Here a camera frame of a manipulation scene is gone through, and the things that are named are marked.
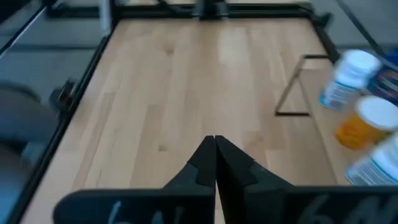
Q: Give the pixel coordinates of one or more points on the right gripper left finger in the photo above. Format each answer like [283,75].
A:
[155,205]

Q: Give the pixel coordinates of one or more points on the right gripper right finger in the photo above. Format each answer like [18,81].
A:
[280,205]

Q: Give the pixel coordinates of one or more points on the white melatonin supplement bottle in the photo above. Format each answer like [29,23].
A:
[351,77]
[373,165]

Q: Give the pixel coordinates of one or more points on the large amber pill bottle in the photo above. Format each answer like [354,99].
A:
[357,130]

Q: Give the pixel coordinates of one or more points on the blue Tums antacid bottle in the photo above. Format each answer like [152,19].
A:
[387,84]

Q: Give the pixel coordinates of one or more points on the black table camera mount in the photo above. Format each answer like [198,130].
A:
[65,96]

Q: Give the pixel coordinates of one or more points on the black metal table frame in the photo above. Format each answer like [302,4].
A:
[155,12]

